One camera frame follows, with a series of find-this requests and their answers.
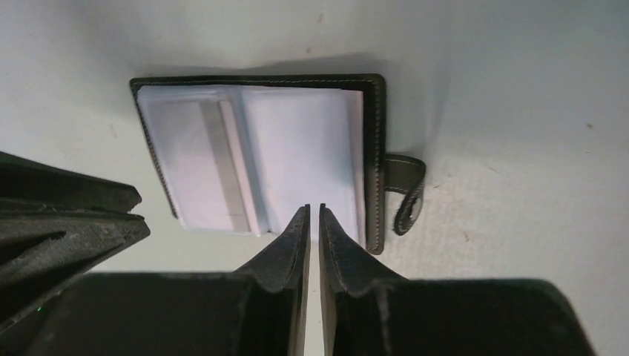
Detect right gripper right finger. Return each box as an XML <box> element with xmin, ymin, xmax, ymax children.
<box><xmin>319</xmin><ymin>206</ymin><xmax>594</xmax><ymax>355</ymax></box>

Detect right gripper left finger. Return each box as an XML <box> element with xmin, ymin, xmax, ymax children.
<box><xmin>19</xmin><ymin>205</ymin><xmax>311</xmax><ymax>355</ymax></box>

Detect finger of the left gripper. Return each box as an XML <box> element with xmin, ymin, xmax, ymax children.
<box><xmin>1</xmin><ymin>202</ymin><xmax>150</xmax><ymax>331</ymax></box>
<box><xmin>1</xmin><ymin>152</ymin><xmax>142</xmax><ymax>214</ymax></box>

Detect black card holder wallet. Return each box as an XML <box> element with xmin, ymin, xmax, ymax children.
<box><xmin>129</xmin><ymin>73</ymin><xmax>427</xmax><ymax>255</ymax></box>

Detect white card with grey stripe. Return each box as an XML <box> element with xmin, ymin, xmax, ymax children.
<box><xmin>141</xmin><ymin>99</ymin><xmax>263</xmax><ymax>235</ymax></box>

